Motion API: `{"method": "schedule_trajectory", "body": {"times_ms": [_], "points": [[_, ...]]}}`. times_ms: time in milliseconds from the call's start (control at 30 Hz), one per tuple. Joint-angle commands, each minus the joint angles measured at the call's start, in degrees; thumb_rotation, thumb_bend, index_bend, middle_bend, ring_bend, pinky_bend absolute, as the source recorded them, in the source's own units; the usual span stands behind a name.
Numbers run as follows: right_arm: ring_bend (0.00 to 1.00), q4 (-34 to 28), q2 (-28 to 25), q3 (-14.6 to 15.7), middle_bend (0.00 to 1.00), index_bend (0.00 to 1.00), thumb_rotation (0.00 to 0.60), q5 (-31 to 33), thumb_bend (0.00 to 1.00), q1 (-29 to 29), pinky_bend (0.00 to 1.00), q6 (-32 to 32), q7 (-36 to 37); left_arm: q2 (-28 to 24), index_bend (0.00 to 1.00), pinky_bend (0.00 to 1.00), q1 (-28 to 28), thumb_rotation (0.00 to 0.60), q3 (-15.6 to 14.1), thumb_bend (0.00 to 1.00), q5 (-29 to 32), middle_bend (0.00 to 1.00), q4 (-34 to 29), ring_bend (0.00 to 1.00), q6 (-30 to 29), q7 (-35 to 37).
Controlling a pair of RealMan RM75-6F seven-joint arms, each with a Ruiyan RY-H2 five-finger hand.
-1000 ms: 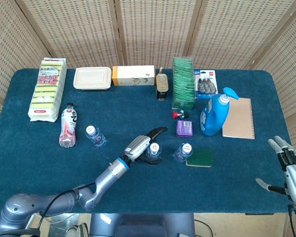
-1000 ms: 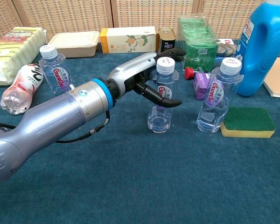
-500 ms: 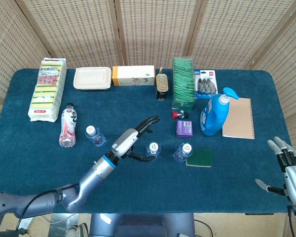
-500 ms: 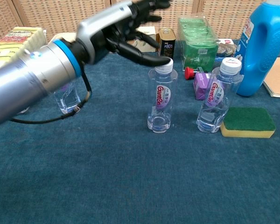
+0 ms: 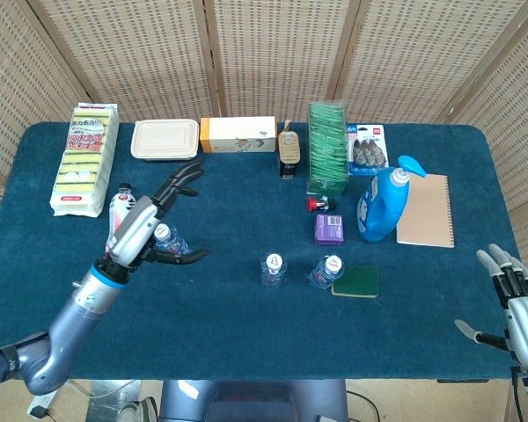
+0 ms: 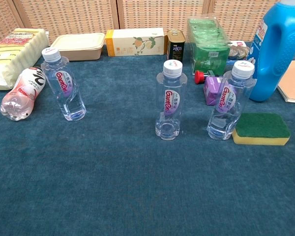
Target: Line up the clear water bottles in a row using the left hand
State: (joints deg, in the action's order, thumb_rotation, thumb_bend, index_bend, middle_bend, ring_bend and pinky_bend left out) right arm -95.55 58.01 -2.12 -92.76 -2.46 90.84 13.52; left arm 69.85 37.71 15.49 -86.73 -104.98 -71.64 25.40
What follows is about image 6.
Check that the clear Ganten water bottle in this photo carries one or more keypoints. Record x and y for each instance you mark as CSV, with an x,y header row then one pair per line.
x,y
64,86
226,103
172,98

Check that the red round cap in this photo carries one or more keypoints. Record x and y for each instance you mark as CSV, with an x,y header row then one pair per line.
x,y
199,77

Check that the teal tablecloth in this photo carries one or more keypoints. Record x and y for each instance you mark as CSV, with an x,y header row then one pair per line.
x,y
147,184

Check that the small purple carton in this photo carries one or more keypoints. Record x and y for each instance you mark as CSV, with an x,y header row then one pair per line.
x,y
211,89

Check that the gold black tin can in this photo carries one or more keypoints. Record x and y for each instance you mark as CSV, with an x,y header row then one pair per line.
x,y
176,46

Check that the white yellow tea box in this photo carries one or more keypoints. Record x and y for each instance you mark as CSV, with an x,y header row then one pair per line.
x,y
135,41

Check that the clear box green packets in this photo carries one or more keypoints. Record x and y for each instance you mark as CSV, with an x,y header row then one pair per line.
x,y
207,49

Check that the beige lidded food container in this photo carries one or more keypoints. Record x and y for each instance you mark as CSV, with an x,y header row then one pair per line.
x,y
78,46

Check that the round foil snack cups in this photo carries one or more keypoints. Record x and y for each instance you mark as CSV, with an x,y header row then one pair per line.
x,y
237,52

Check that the green yellow scrub sponge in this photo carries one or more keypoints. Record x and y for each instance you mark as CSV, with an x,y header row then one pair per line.
x,y
260,125

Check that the white red small packet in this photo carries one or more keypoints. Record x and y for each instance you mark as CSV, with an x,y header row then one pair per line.
x,y
239,44

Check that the woven wooden folding screen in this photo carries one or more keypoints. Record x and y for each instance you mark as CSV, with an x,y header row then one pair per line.
x,y
76,14

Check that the blue detergent jug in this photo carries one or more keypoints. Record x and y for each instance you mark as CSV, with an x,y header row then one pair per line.
x,y
265,68

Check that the pink drink bottle black print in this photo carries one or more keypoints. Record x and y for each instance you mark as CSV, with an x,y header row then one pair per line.
x,y
22,91

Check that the pale yellow sponge cloth pack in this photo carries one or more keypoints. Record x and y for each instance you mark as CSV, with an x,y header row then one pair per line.
x,y
14,54

